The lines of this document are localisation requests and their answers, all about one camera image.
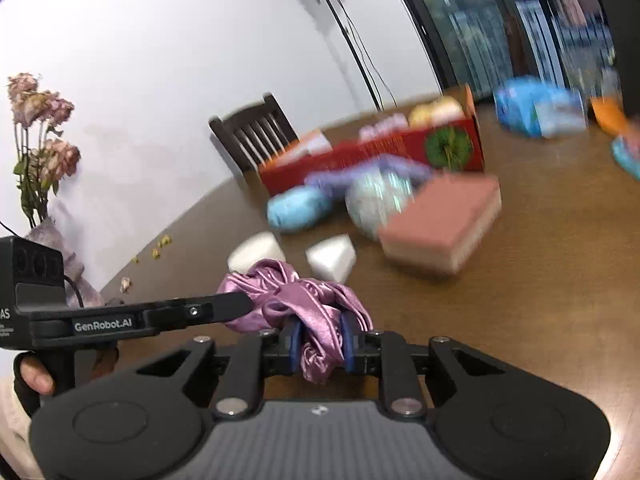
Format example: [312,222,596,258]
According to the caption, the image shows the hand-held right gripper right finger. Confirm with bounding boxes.
[341,315,506,420]

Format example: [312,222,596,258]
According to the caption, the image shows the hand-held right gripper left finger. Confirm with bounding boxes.
[135,320,304,420]

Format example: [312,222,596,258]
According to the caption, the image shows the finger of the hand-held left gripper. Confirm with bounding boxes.
[147,292,254,333]

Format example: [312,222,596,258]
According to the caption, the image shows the purple satin scrunchie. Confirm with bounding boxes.
[217,258,373,386]

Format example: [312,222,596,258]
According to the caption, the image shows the white block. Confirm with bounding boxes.
[227,231,287,275]

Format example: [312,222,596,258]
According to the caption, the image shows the white round sponge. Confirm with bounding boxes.
[305,234,357,285]

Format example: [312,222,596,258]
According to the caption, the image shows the blue tissue pack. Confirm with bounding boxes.
[266,185,333,233]

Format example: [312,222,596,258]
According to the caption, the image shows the white mesh bath puff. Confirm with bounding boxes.
[345,170,416,241]

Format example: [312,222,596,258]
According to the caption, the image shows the pink layered sponge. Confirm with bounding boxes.
[377,175,502,276]

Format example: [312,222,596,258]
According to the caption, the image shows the red cardboard box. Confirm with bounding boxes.
[257,85,486,198]

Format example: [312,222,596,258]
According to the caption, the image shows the yellow plush toy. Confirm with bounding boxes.
[407,96,466,128]

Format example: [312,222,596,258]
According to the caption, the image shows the person's left forearm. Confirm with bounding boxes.
[0,377,45,480]

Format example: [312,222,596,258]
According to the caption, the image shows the person's left hand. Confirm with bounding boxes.
[19,356,55,395]

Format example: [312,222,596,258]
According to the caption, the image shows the pink textured ceramic vase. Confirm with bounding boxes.
[25,217,106,308]

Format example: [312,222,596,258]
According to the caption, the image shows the yellow petal scraps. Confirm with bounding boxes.
[120,234,175,293]

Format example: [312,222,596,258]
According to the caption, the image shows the dried pink rose bouquet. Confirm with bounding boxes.
[6,72,82,231]

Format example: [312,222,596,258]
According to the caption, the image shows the dark wooden slatted chair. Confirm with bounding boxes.
[208,92,301,173]

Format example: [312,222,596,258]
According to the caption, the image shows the blue wet wipes pack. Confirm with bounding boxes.
[494,77,588,138]

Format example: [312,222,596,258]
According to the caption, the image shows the studio light on stand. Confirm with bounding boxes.
[290,0,401,111]

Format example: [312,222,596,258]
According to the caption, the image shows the small blue packet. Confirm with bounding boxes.
[611,137,640,181]

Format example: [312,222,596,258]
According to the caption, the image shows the orange paper envelope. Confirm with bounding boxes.
[590,95,631,136]

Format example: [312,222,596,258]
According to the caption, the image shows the black framed glass door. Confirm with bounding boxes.
[380,0,621,106]

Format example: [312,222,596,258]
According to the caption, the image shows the black camera cable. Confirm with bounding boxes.
[62,272,86,308]

